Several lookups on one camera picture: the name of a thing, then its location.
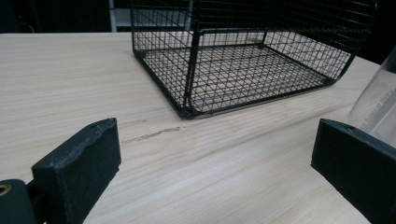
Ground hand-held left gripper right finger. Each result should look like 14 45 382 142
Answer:
310 118 396 224

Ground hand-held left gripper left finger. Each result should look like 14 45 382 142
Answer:
31 117 122 224

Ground clear plastic cup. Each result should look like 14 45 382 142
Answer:
346 46 396 149

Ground black wire mesh basket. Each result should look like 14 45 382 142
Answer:
130 0 378 120

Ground white metal stand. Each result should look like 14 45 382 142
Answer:
108 0 194 34

